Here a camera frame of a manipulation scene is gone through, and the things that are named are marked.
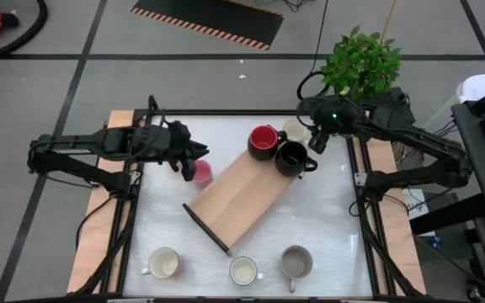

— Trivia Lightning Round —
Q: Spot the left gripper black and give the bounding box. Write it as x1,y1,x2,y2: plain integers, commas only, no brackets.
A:
159,120,210,183

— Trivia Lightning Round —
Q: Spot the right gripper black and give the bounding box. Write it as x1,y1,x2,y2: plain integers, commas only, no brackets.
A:
298,95,355,155

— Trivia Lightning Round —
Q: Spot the pink mug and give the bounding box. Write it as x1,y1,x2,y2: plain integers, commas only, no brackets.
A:
192,159,214,189

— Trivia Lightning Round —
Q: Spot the cream mug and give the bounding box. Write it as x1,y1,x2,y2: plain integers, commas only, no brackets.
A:
283,119,312,143
141,246,184,280

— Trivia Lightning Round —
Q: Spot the all-black mug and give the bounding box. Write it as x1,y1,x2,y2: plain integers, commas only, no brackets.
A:
274,141,318,178

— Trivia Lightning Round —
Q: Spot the black mug with red inside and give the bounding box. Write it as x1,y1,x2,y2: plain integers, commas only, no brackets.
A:
247,124,288,162

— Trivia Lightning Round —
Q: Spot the white mug with blue rim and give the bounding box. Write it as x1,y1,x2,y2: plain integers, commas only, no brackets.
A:
228,255,264,287

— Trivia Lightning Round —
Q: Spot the grey mug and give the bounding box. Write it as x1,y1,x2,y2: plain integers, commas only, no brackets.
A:
280,245,314,294

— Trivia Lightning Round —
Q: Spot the green leafy plant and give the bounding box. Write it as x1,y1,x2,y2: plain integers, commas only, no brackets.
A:
320,25,402,100

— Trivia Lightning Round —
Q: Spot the yellow stick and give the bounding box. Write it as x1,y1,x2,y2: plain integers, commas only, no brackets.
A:
380,0,398,43

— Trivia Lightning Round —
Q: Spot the white paper sheet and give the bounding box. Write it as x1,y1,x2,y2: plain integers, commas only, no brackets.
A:
402,188,431,237

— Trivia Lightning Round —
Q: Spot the black hazard-striped floor mat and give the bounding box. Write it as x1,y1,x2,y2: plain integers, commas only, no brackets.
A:
131,0,285,51

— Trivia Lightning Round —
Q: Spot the light wooden side board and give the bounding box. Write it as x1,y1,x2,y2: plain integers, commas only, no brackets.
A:
360,138,428,295
66,109,136,295

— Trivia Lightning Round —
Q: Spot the white waste bin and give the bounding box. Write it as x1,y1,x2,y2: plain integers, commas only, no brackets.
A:
418,73,485,176

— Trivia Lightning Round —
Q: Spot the wooden tray with black handles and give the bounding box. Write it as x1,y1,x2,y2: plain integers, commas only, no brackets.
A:
182,149,306,257

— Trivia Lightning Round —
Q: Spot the black table frame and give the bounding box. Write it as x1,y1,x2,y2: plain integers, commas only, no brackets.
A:
73,94,420,303

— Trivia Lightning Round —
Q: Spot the black floor cable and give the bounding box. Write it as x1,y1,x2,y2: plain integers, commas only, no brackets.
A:
296,0,330,101

